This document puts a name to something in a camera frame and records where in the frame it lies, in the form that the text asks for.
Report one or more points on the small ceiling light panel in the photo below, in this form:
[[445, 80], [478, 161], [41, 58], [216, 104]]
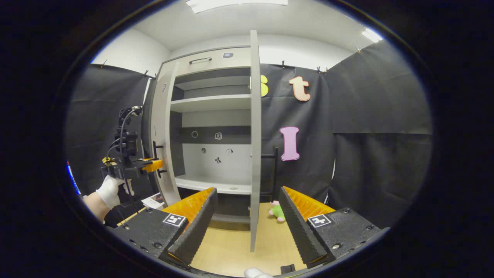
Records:
[[371, 35]]

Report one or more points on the stack of white books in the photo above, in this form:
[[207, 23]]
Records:
[[153, 200]]

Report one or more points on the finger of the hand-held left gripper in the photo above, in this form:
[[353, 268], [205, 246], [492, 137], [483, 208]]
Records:
[[153, 165]]

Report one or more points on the grey cabinet drawer front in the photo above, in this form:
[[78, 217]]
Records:
[[231, 63]]

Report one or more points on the green pink plush toy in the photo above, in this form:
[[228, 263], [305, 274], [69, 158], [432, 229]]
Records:
[[276, 211]]

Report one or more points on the grey cabinet door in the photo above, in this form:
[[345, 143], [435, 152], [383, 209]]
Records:
[[254, 154], [160, 116]]

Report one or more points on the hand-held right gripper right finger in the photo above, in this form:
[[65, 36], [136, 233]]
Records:
[[300, 231]]

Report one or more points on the grey double-door shoe cabinet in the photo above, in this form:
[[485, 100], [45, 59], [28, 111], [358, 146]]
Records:
[[216, 116]]

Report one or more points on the black backdrop cloth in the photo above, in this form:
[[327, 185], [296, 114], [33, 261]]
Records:
[[366, 96]]

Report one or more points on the long ceiling light panel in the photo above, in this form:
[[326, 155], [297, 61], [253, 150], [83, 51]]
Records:
[[235, 4]]

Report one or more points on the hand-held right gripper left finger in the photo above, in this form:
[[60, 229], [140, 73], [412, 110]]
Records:
[[197, 231]]

